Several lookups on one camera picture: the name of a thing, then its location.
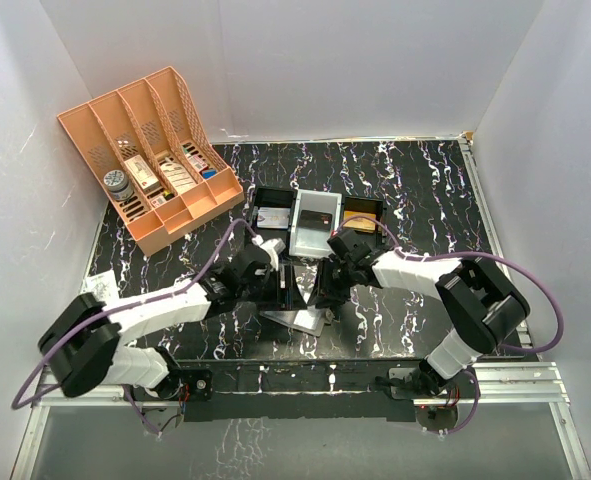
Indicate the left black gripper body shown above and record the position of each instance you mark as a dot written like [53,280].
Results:
[264,293]

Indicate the small colourful packet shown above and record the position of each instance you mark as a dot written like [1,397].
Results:
[195,158]

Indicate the round patterned tin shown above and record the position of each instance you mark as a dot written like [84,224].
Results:
[118,185]

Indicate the blue small object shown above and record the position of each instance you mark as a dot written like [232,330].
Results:
[208,173]

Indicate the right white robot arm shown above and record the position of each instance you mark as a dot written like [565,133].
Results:
[483,305]

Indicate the orange plastic file organizer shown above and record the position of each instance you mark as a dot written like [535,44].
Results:
[153,117]

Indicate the white patterned paper sheet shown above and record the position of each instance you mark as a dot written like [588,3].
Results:
[103,286]

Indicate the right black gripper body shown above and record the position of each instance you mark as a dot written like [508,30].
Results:
[340,272]

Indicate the white red box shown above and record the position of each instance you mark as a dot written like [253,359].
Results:
[142,173]

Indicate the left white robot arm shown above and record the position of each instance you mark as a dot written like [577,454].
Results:
[91,343]

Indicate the silver credit card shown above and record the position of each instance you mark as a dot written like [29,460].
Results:
[275,218]

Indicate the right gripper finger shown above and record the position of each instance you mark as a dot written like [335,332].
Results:
[337,292]
[319,293]

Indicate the white label card stack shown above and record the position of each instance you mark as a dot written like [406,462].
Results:
[176,175]

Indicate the gold credit card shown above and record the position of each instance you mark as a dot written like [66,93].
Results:
[360,221]

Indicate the black right card tray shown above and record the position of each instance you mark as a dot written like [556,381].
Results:
[369,205]

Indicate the black card tray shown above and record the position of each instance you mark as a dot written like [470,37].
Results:
[369,205]
[263,196]

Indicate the black left card tray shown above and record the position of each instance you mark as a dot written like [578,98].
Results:
[263,196]

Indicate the white middle card tray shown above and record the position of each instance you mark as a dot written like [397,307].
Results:
[313,244]

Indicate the grey leather card holder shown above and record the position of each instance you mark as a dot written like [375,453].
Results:
[310,321]

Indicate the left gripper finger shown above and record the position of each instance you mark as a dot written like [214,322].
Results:
[296,298]
[285,295]

